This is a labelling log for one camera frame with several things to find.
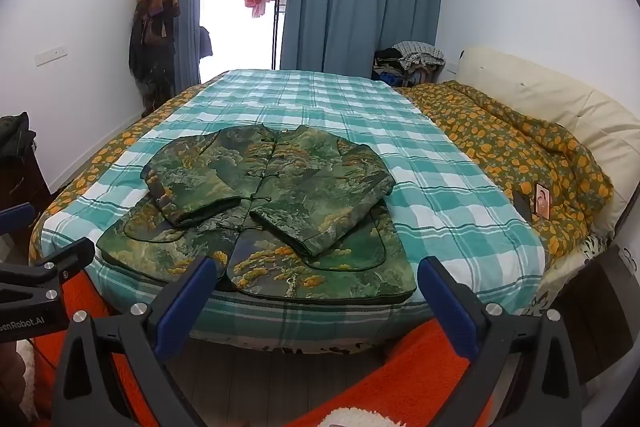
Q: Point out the pile of folded clothes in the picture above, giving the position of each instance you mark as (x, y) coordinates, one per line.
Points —
(415, 57)

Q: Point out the green landscape print padded jacket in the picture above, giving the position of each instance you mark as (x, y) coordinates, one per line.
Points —
(300, 187)

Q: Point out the dark wooden bed frame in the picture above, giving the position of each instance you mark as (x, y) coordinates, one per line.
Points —
(600, 312)

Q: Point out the black phone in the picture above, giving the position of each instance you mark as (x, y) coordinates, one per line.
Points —
(522, 203)

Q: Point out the portrait photo card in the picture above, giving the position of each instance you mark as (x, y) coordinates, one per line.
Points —
(542, 202)

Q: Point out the teal plaid bed sheet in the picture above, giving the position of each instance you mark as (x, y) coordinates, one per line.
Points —
(350, 117)

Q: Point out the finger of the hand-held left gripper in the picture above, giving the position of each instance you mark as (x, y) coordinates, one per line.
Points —
(55, 264)
(15, 218)

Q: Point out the white wall switch panel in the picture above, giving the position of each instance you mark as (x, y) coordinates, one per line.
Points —
(51, 56)

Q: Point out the orange floral bedsheet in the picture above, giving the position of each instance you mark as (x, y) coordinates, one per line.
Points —
(100, 157)

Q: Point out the dark wooden cabinet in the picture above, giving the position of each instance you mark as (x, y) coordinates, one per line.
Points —
(20, 182)

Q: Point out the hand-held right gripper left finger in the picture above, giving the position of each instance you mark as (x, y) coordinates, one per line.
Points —
(175, 307)

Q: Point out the dark cloth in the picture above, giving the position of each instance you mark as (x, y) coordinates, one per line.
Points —
(15, 134)

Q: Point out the dark chair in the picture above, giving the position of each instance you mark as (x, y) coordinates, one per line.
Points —
(205, 42)

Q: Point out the orange floral quilt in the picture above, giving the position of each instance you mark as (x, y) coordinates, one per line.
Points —
(505, 142)

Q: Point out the cream padded headboard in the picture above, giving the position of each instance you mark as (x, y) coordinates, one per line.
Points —
(550, 92)

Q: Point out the clothes hanging on coat rack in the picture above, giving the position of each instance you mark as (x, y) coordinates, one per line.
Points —
(152, 32)

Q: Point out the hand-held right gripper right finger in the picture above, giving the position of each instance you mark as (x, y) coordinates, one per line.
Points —
(452, 307)

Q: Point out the white wall outlet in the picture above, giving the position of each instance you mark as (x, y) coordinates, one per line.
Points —
(450, 66)

